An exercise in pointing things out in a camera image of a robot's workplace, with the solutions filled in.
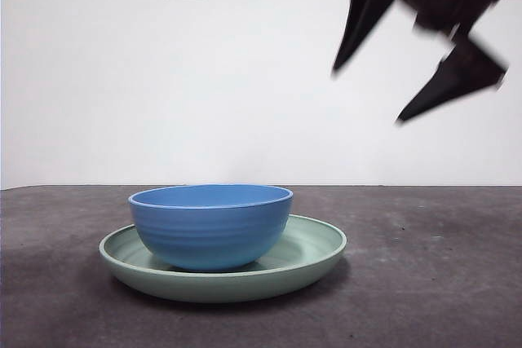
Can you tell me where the green round plate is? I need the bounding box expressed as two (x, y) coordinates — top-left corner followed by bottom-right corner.
(99, 214), (348, 305)

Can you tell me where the blue ribbed bowl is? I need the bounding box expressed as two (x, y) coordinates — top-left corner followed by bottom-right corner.
(128, 183), (294, 272)

